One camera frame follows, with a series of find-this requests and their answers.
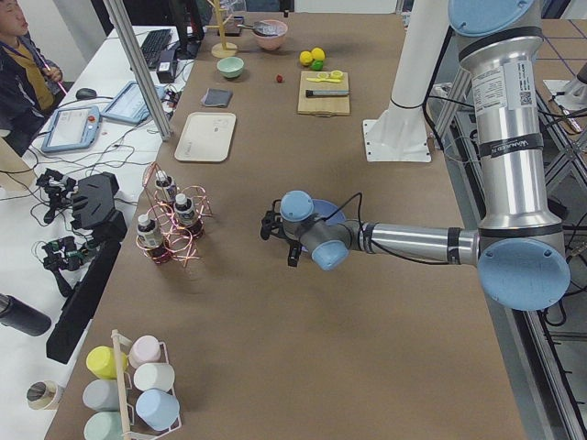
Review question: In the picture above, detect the wooden mug tree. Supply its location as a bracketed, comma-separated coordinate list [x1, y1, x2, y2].
[207, 0, 238, 59]

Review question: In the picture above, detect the pink cup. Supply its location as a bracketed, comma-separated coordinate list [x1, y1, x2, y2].
[128, 335, 161, 369]

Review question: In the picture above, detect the teach pendant with red button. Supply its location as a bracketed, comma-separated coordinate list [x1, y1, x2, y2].
[41, 105, 100, 153]

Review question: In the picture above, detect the copper wire bottle rack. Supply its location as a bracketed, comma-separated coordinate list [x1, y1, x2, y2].
[136, 162, 213, 267]

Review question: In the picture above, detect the aluminium frame post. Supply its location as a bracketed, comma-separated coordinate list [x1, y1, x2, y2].
[104, 0, 172, 141]

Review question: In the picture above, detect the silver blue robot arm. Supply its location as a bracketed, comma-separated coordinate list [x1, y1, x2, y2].
[260, 1, 570, 311]

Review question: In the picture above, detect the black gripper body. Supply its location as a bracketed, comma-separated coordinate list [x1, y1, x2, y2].
[260, 199, 302, 250]

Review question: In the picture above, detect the mint green bowl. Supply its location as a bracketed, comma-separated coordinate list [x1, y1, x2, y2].
[216, 56, 245, 79]

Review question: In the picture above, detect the grey cup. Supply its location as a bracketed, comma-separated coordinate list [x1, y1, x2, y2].
[83, 379, 119, 412]

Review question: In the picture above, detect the cream rabbit tray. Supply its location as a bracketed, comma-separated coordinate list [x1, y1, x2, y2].
[174, 112, 237, 163]

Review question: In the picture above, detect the bottle white cap far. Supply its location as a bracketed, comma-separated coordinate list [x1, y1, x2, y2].
[155, 170, 177, 203]

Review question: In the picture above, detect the black thermos bottle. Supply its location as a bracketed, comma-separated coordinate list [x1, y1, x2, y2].
[1, 294, 51, 336]

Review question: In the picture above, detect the pink bowl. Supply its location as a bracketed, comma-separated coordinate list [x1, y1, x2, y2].
[253, 19, 288, 51]

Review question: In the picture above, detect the yellow lemon near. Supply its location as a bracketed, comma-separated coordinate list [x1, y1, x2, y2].
[299, 50, 314, 66]

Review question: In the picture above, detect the mint cup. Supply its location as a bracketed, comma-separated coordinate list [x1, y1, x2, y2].
[83, 412, 123, 440]

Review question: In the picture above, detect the tape roll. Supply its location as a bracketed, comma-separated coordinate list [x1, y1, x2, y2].
[26, 380, 64, 411]

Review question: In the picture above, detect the white cup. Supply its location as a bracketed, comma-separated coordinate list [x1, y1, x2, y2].
[133, 363, 175, 392]

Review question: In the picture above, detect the yellow lemon far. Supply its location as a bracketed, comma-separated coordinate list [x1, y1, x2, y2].
[310, 47, 326, 61]

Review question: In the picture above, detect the grey folded cloth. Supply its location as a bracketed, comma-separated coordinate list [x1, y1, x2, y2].
[201, 88, 233, 108]

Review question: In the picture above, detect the yellow plastic knife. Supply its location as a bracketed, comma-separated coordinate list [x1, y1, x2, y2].
[305, 76, 342, 83]

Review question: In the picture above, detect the black keyboard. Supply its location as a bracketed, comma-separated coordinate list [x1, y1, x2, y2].
[140, 28, 172, 70]

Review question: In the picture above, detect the blue plastic bowl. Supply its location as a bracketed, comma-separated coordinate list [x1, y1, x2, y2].
[313, 199, 347, 226]

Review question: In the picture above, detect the bottle white cap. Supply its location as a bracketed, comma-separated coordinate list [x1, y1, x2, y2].
[173, 192, 197, 227]
[137, 214, 164, 249]
[155, 170, 177, 203]

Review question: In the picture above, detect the green lime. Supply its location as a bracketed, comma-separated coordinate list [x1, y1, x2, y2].
[310, 60, 324, 72]

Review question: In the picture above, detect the person in dark jacket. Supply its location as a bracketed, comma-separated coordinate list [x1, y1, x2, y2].
[1, 1, 65, 156]

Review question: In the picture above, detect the steel black handled rod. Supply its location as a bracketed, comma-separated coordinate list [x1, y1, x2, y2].
[305, 89, 349, 98]

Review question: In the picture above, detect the wooden cutting board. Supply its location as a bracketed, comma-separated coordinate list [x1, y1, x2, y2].
[297, 70, 350, 116]

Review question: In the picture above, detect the bottle white cap near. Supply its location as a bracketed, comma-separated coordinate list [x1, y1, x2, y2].
[137, 214, 164, 249]

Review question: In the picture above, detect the bottle white cap middle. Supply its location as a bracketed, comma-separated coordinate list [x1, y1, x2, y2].
[173, 192, 197, 227]

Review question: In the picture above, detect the blue cup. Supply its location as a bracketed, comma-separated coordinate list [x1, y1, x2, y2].
[136, 389, 180, 431]

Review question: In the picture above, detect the black computer mouse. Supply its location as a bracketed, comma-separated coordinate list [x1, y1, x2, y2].
[75, 87, 98, 101]

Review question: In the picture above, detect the yellow cup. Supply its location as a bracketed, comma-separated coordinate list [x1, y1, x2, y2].
[85, 346, 116, 380]

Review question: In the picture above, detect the yellow lemon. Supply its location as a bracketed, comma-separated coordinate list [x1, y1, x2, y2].
[299, 50, 314, 66]
[310, 47, 326, 61]

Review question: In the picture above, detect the white wire cup rack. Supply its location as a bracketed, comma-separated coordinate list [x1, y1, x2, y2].
[111, 329, 183, 439]

